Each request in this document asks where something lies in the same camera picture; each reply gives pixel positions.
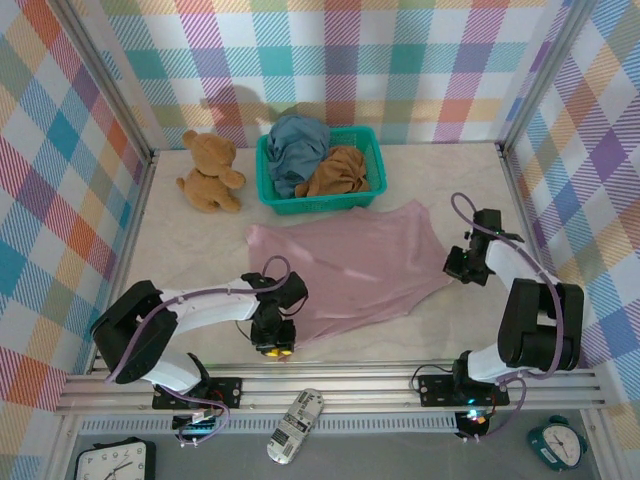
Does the pink tank top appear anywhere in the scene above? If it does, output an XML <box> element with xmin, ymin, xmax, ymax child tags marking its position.
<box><xmin>245</xmin><ymin>199</ymin><xmax>459</xmax><ymax>361</ymax></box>

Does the teal plastic basket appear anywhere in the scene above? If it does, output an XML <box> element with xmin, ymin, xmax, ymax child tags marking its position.
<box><xmin>255</xmin><ymin>125</ymin><xmax>389</xmax><ymax>216</ymax></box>

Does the brown tank top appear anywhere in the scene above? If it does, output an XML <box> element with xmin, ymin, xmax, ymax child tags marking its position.
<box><xmin>294</xmin><ymin>145</ymin><xmax>372</xmax><ymax>199</ymax></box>

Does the blue tank top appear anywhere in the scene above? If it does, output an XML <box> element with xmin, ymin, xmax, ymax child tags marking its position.
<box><xmin>264</xmin><ymin>115</ymin><xmax>331</xmax><ymax>199</ymax></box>

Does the brown teddy bear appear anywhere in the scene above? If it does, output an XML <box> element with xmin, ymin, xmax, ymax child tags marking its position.
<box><xmin>175</xmin><ymin>129</ymin><xmax>247</xmax><ymax>215</ymax></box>

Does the black square clock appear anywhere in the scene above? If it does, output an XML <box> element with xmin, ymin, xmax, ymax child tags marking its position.
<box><xmin>74</xmin><ymin>436</ymin><xmax>157</xmax><ymax>480</ymax></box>

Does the teal alarm clock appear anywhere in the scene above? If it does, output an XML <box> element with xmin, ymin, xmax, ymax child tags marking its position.
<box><xmin>527</xmin><ymin>414</ymin><xmax>589</xmax><ymax>471</ymax></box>

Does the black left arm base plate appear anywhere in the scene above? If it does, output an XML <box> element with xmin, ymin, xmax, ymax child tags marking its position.
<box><xmin>152</xmin><ymin>377</ymin><xmax>243</xmax><ymax>411</ymax></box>

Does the long aluminium frame rail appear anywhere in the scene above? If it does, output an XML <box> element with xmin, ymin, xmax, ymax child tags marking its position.
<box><xmin>54</xmin><ymin>357</ymin><xmax>609</xmax><ymax>416</ymax></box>

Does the aluminium side rail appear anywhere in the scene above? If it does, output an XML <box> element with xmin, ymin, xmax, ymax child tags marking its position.
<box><xmin>497</xmin><ymin>142</ymin><xmax>576</xmax><ymax>371</ymax></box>
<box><xmin>87</xmin><ymin>149</ymin><xmax>161</xmax><ymax>375</ymax></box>

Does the grey slotted cable duct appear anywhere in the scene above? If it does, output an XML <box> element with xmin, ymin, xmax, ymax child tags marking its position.
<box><xmin>79</xmin><ymin>413</ymin><xmax>459</xmax><ymax>435</ymax></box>

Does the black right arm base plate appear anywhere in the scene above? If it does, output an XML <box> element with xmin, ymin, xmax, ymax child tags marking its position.
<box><xmin>417</xmin><ymin>373</ymin><xmax>511</xmax><ymax>407</ymax></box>

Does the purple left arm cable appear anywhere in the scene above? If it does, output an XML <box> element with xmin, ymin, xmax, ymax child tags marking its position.
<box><xmin>103</xmin><ymin>256</ymin><xmax>294</xmax><ymax>449</ymax></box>

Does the aluminium frame post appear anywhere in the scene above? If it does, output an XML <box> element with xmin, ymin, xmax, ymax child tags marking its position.
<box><xmin>497</xmin><ymin>0</ymin><xmax>596</xmax><ymax>156</ymax></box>
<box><xmin>52</xmin><ymin>0</ymin><xmax>161</xmax><ymax>164</ymax></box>

